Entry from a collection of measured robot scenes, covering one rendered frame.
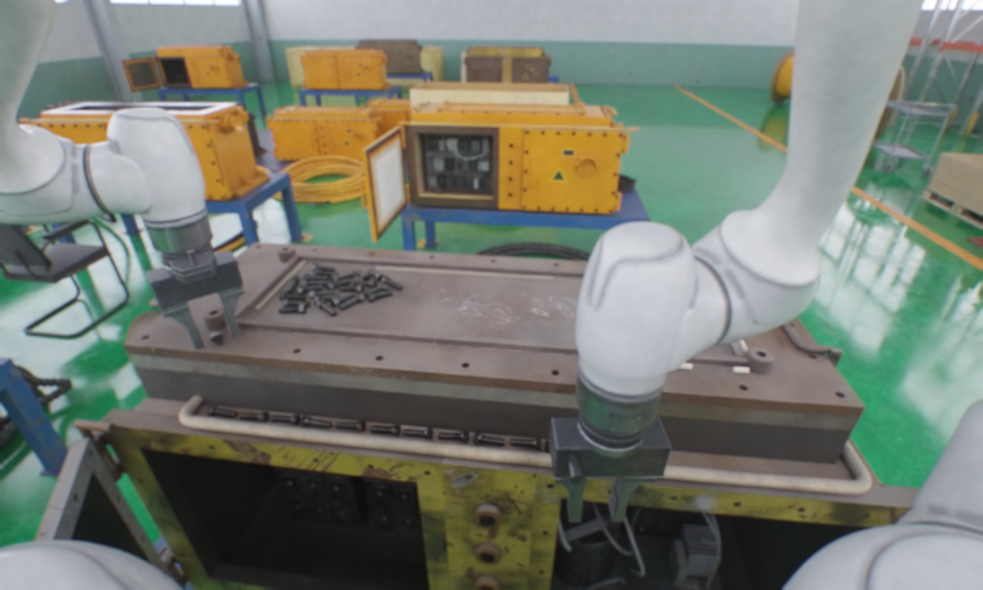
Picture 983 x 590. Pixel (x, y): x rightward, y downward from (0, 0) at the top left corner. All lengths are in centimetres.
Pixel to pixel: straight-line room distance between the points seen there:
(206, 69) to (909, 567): 1122
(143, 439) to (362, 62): 895
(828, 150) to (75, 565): 52
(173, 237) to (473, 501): 65
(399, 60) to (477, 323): 1149
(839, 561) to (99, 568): 40
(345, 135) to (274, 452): 631
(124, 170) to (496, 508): 78
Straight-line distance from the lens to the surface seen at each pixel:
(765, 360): 92
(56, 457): 310
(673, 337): 46
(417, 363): 85
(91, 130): 462
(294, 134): 737
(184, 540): 137
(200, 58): 1127
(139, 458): 119
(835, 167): 45
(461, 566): 110
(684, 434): 90
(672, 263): 43
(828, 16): 34
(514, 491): 89
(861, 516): 102
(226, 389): 104
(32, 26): 65
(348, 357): 88
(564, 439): 58
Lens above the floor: 189
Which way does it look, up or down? 30 degrees down
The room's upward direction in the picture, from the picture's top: straight up
